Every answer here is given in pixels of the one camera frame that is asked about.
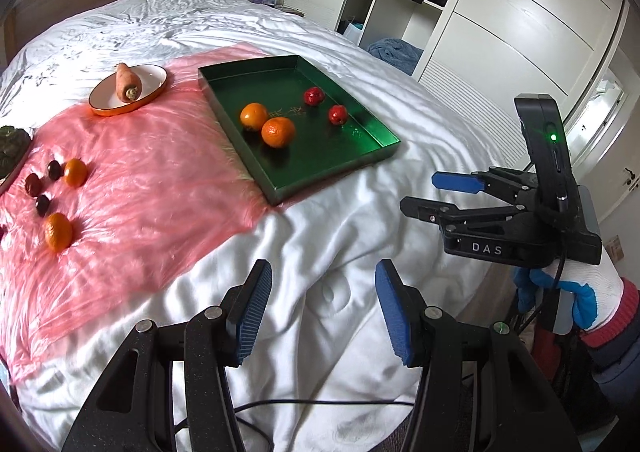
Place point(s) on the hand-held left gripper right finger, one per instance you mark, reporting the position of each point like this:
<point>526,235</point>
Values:
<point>395,312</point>

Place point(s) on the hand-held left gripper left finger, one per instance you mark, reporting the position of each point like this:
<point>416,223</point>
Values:
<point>252,312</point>

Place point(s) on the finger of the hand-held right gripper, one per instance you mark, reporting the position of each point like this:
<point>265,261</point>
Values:
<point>457,182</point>
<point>435,212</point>

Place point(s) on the green metal tray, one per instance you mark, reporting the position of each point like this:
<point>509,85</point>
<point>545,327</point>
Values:
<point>310,146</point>

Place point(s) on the orange mandarin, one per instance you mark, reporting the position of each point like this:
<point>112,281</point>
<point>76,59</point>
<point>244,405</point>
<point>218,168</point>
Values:
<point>75,171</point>
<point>278,131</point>
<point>254,115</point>
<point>58,231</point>

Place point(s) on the dark plum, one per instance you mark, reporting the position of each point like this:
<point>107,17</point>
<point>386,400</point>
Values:
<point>42,205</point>
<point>54,169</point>

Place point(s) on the person's right forearm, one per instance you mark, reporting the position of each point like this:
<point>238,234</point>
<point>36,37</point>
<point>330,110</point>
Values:
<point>620,332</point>

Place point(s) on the person's right hand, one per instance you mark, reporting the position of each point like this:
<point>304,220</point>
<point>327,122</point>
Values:
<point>607,282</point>

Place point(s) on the blue towel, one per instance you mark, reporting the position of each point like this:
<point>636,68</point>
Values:
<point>395,54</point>

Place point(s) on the white wardrobe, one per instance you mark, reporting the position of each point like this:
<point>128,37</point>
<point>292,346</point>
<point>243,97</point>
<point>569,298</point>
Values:
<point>500,31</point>

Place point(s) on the pink plastic sheet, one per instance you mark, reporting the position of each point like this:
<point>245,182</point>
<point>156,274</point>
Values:
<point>150,182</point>

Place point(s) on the white paper bag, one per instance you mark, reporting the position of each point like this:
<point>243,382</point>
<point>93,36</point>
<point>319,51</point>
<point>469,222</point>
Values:
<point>352,31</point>

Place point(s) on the bedside table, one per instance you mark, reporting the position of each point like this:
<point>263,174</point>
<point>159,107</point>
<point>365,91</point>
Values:
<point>280,4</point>

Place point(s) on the white plate with orange rim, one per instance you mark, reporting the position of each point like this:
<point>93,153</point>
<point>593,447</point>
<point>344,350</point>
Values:
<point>150,79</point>

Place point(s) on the carrot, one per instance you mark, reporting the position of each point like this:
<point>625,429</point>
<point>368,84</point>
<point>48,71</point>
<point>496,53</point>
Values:
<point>125,81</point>

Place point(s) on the silver plate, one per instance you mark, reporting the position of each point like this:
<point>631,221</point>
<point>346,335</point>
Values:
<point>15,172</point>

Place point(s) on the dark leafy greens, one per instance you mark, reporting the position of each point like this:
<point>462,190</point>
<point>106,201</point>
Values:
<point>12,146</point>

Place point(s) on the wall socket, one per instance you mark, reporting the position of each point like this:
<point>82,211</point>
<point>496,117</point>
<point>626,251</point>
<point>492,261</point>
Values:
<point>615,248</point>

